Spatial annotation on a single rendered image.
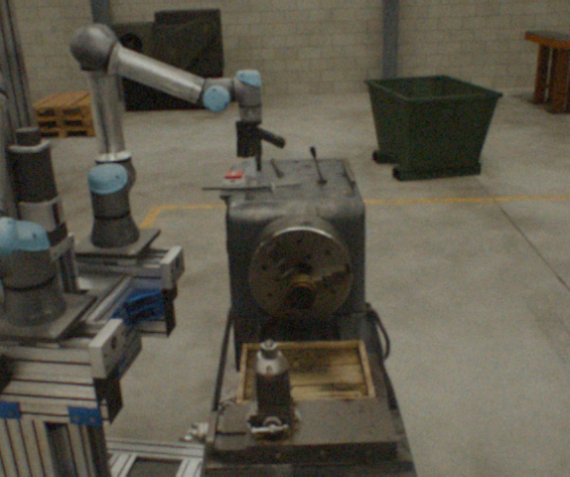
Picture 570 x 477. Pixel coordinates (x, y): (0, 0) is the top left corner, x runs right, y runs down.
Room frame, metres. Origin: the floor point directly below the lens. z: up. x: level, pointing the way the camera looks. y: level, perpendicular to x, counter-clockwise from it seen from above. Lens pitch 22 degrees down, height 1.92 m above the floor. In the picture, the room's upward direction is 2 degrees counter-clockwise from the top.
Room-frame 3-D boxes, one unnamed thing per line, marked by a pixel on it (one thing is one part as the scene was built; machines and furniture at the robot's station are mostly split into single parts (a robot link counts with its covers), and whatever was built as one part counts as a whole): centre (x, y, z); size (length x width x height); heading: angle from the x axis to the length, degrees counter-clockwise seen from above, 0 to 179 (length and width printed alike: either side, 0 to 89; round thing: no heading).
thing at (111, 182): (1.97, 0.54, 1.33); 0.13 x 0.12 x 0.14; 3
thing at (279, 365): (1.25, 0.05, 1.13); 0.08 x 0.08 x 0.03
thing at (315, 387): (1.57, -0.04, 0.89); 0.36 x 0.30 x 0.04; 89
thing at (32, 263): (1.47, 0.64, 1.33); 0.13 x 0.12 x 0.14; 101
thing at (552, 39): (9.98, -4.05, 0.50); 1.61 x 0.44 x 1.00; 178
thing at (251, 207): (2.25, -0.02, 1.06); 0.59 x 0.48 x 0.39; 179
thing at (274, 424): (1.28, 0.05, 0.99); 0.20 x 0.10 x 0.05; 179
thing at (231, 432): (1.25, -0.02, 0.95); 0.43 x 0.17 x 0.05; 89
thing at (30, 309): (1.47, 0.63, 1.21); 0.15 x 0.15 x 0.10
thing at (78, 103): (9.47, 2.98, 0.22); 1.25 x 0.86 x 0.44; 1
